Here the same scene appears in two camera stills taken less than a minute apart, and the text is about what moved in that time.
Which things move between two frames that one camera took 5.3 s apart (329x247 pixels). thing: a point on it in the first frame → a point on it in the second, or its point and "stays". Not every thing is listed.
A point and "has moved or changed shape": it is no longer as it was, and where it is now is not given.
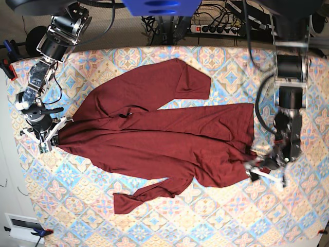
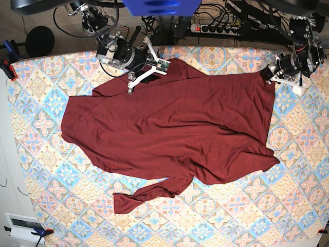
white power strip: (206, 29) stays
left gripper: (49, 135) → (151, 59)
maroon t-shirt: (118, 123) has moved or changed shape
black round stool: (33, 37) stays
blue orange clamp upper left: (13, 56) stays
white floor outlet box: (21, 226) stays
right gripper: (273, 165) → (281, 76)
